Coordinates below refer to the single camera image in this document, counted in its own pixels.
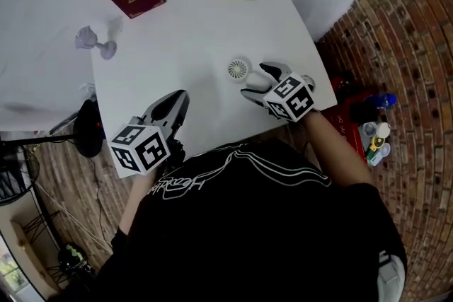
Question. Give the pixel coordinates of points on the yellow green round tool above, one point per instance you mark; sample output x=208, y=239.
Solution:
x=375, y=145

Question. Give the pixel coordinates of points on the small white round fan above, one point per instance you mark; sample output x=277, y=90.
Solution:
x=238, y=70

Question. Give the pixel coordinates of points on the beige side table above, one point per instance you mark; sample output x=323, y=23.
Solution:
x=21, y=240

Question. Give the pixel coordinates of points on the black object with green top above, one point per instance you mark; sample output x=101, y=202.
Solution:
x=70, y=256

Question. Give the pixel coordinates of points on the red box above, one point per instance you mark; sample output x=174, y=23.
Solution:
x=345, y=129

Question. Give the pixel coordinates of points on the person's right forearm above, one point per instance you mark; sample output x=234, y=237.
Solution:
x=332, y=148

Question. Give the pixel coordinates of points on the white wall socket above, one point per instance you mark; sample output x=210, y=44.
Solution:
x=88, y=87

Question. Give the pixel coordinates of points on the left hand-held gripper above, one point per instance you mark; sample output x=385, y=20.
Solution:
x=145, y=152

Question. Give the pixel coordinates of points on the white table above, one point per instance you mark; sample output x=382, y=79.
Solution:
x=184, y=46

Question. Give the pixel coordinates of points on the person's light grey trousers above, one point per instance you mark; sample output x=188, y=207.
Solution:
x=389, y=276

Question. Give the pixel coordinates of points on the clear plastic cup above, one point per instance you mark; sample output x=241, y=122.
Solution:
x=385, y=151

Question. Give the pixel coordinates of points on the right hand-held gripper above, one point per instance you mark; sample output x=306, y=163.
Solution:
x=290, y=99

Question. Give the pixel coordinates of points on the person's black shirt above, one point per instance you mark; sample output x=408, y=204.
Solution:
x=247, y=240

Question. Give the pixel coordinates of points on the white lidded jar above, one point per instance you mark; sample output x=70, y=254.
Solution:
x=383, y=130

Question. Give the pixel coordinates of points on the person's left forearm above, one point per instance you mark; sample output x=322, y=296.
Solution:
x=132, y=205

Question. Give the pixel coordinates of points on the blue water bottle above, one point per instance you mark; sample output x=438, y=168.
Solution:
x=384, y=100

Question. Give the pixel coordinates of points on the black floor fan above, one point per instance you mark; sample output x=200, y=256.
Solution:
x=88, y=131

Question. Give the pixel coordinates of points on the grey lidded jar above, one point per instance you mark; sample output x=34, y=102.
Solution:
x=369, y=128

